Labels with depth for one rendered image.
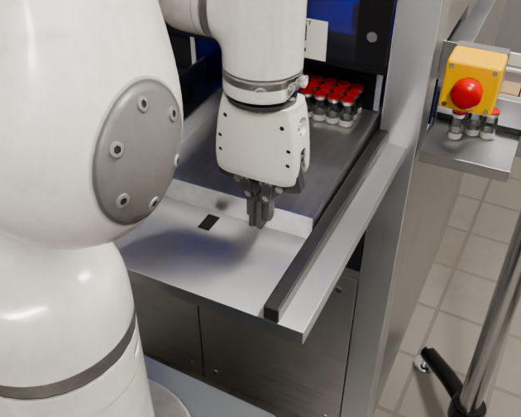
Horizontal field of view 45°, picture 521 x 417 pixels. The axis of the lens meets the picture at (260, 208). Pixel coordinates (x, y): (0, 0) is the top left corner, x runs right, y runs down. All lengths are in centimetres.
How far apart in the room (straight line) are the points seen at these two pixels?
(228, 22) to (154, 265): 30
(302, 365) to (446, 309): 69
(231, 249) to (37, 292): 40
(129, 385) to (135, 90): 25
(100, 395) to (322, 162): 55
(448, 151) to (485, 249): 125
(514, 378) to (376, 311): 73
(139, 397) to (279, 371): 98
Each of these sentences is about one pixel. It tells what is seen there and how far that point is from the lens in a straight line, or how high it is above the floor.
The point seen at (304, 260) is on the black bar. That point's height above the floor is 90.
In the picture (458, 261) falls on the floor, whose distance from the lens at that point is 213.
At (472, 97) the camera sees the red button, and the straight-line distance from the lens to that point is 87.
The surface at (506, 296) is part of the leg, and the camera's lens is 129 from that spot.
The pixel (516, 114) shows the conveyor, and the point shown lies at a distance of 103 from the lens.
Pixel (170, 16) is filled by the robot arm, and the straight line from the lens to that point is 66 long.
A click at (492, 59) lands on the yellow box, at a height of 103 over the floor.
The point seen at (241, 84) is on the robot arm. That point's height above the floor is 110.
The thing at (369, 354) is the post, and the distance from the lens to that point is 129.
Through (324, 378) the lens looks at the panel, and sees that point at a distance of 141.
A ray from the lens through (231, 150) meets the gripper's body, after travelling 70.
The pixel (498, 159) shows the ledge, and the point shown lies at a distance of 98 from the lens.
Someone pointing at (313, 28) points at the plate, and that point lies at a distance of 93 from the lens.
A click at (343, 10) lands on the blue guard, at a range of 91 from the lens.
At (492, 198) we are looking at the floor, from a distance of 244.
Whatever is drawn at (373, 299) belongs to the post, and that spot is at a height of 55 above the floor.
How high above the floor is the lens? 139
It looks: 38 degrees down
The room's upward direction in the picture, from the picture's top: straight up
